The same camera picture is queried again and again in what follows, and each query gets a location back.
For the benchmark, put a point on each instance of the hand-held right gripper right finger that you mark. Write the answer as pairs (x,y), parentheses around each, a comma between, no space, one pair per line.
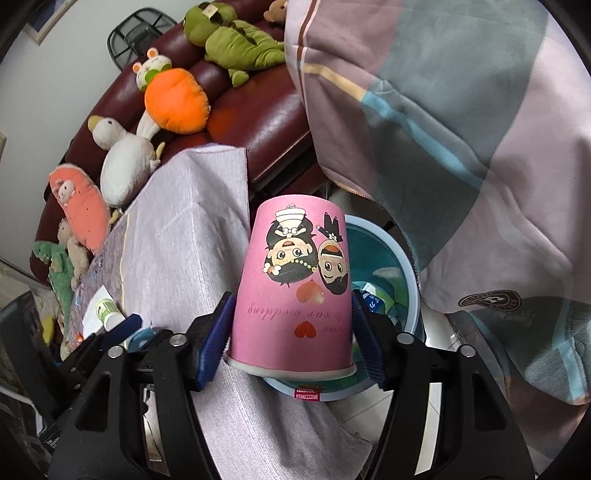
(367,332)

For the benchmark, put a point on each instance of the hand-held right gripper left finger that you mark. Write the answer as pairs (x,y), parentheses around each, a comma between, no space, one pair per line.
(217,341)

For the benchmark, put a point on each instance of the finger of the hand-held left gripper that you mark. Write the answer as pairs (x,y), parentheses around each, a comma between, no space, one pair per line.
(128,326)

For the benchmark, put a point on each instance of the light blue plastic lid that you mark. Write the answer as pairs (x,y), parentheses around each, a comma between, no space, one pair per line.
(141,340)

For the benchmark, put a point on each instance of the white green bottle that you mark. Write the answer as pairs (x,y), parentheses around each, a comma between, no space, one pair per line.
(108,314)

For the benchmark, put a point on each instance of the blue plastic bin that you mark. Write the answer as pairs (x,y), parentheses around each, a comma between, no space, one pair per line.
(383,258)

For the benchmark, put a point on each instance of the pink cartoon paper cup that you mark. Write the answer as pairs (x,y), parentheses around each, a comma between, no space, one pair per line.
(286,300)

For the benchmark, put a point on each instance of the blue white packet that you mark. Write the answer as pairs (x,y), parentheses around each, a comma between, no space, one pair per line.
(375,300)

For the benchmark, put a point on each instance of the yellow plush toy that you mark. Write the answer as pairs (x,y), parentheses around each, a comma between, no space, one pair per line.
(48,328)

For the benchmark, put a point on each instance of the small beige plush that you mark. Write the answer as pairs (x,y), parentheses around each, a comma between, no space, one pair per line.
(74,254)

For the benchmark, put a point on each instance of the small green dinosaur plush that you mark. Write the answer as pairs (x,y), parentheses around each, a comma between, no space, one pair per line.
(55,272)

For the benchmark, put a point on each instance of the grey tablecloth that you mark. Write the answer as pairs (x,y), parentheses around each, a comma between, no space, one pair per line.
(184,240)

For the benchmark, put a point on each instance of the pink plush toy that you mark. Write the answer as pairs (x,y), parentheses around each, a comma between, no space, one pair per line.
(85,212)

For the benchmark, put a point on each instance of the white duck plush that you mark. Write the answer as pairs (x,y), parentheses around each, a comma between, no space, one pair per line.
(124,166)

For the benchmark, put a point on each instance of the plaid blanket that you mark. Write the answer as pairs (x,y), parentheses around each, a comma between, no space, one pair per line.
(438,115)

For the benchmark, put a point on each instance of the dark red leather sofa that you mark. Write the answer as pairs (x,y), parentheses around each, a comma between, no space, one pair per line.
(258,115)

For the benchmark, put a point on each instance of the orange carrot plush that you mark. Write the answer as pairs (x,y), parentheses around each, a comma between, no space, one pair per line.
(173,99)

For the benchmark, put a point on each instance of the black mesh chair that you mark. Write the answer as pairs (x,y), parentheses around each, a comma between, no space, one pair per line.
(134,37)

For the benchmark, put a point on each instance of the large green dinosaur plush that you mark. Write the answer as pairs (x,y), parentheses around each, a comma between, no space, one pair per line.
(235,46)

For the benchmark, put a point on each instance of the framed picture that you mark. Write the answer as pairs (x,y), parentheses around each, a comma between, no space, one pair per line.
(46,23)

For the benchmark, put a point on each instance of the brown bear plush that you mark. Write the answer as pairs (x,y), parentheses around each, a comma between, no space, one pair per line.
(277,10)

